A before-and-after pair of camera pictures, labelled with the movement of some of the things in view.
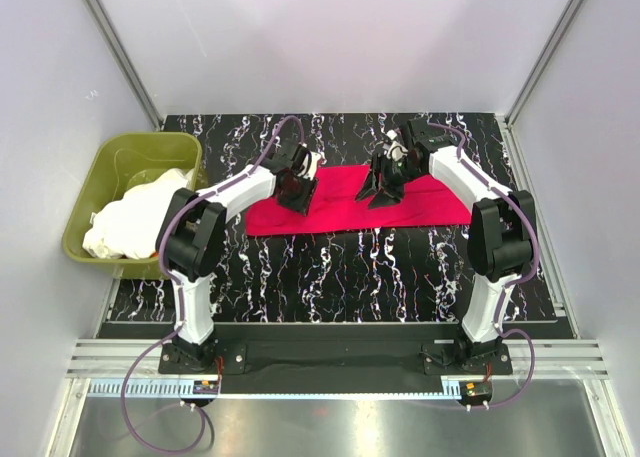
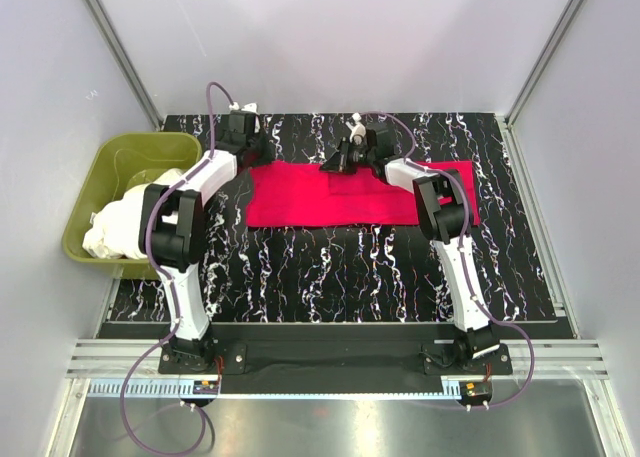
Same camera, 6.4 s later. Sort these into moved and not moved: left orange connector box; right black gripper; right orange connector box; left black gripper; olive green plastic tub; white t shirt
Moved: right black gripper; left black gripper
Not moved: white t shirt; olive green plastic tub; left orange connector box; right orange connector box
